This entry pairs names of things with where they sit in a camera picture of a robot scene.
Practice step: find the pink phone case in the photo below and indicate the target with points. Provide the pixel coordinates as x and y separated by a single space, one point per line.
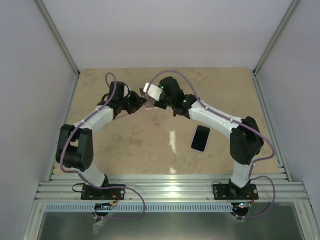
149 103

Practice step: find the aluminium rail frame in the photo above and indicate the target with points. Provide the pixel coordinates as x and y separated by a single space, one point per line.
149 152

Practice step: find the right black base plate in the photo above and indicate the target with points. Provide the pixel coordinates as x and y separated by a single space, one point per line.
221 191

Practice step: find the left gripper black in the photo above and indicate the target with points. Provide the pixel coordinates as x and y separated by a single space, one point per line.
137 103

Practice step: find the grey slotted cable duct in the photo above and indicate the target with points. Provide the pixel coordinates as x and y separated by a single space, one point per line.
136 207

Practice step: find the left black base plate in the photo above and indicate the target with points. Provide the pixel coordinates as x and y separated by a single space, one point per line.
117 191

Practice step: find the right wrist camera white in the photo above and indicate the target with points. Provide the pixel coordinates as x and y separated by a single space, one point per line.
152 91

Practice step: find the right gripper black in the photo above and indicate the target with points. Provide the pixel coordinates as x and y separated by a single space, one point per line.
160 105

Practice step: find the left aluminium corner post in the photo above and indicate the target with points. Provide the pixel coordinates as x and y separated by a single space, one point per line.
55 32

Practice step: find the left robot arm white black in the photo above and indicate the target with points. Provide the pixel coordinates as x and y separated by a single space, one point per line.
75 150

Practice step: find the aluminium corner post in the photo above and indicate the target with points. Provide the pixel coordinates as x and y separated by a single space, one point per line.
276 35
55 32

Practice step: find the black phone in lilac case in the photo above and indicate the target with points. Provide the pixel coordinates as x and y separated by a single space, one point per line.
200 138

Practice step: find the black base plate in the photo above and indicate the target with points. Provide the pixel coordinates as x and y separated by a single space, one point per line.
117 191
221 191

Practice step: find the right aluminium corner post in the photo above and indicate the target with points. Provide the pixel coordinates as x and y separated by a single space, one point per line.
276 35

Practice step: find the right controller board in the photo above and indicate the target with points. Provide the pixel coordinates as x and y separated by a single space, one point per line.
242 205

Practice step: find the left controller board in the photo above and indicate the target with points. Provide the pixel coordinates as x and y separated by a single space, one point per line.
106 206

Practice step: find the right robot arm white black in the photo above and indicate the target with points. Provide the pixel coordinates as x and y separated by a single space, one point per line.
243 133

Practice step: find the controller board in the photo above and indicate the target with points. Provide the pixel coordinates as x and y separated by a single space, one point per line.
242 205
106 206

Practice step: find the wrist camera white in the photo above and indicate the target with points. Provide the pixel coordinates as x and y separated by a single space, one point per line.
126 90
152 91

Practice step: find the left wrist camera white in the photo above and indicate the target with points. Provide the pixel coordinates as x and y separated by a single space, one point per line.
126 90

